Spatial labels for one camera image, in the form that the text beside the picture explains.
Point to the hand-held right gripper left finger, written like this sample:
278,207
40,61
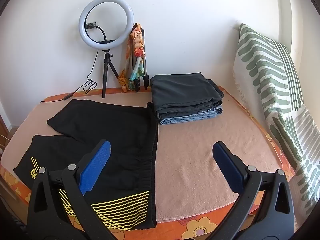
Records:
95,170

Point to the black pants with yellow stripes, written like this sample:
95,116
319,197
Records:
112,120

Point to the green striped white pillow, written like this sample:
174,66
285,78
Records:
300,145
265,65

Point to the dark grey folded pants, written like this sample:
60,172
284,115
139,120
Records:
180,90

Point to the colourful floral scarf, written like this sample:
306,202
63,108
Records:
137,52

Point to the black folded cloth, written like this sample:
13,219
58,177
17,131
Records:
217,87

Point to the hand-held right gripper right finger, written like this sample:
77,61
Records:
228,170

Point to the beige blanket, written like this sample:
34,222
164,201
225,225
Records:
205,140

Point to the folded black tripod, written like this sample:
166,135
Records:
144,62

